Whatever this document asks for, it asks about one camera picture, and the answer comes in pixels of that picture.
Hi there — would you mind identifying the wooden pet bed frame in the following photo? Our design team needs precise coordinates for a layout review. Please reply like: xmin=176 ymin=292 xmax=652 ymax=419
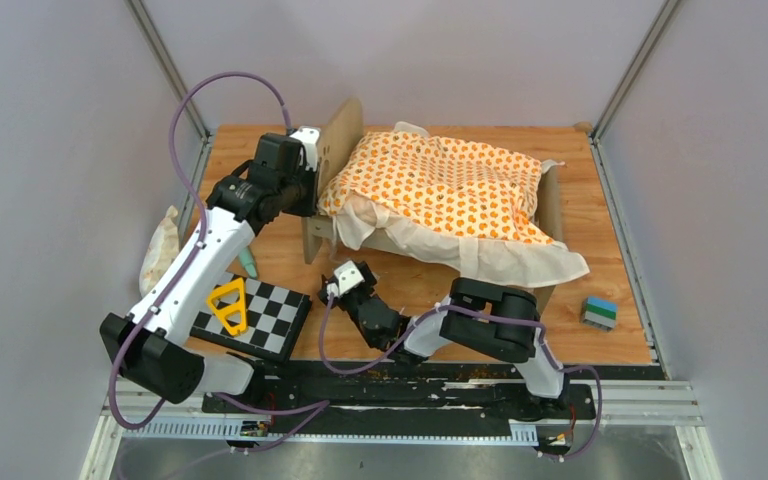
xmin=302 ymin=98 xmax=568 ymax=280

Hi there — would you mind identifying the yellow duck print blanket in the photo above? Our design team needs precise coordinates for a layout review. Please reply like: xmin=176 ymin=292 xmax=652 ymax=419
xmin=317 ymin=122 xmax=592 ymax=288

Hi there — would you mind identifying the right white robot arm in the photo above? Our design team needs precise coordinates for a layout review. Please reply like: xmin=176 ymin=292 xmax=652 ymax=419
xmin=318 ymin=261 xmax=571 ymax=418

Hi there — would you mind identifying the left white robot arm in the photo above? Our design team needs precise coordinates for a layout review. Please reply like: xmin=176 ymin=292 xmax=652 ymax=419
xmin=100 ymin=127 xmax=321 ymax=413

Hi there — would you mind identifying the black white checkerboard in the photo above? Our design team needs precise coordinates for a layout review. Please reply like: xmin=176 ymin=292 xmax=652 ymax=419
xmin=191 ymin=278 xmax=312 ymax=363

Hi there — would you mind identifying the yellow plastic block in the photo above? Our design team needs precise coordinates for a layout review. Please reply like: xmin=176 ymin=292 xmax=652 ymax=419
xmin=206 ymin=278 xmax=248 ymax=337

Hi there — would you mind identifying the white duck pillow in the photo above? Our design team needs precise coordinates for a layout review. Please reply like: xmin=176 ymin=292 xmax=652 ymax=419
xmin=138 ymin=206 xmax=180 ymax=297

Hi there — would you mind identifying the blue green small block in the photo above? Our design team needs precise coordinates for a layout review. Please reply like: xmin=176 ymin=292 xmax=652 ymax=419
xmin=580 ymin=296 xmax=618 ymax=332

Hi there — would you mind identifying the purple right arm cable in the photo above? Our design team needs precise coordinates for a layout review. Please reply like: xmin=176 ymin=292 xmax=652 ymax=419
xmin=317 ymin=299 xmax=606 ymax=439

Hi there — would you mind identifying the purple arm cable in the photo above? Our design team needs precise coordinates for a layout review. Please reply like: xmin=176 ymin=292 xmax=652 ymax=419
xmin=105 ymin=71 xmax=293 ymax=439
xmin=317 ymin=299 xmax=606 ymax=439

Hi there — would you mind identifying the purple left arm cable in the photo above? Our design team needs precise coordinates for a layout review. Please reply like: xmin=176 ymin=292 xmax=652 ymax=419
xmin=105 ymin=71 xmax=293 ymax=439

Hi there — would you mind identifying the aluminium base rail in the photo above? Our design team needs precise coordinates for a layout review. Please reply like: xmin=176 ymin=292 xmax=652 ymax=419
xmin=118 ymin=361 xmax=704 ymax=446

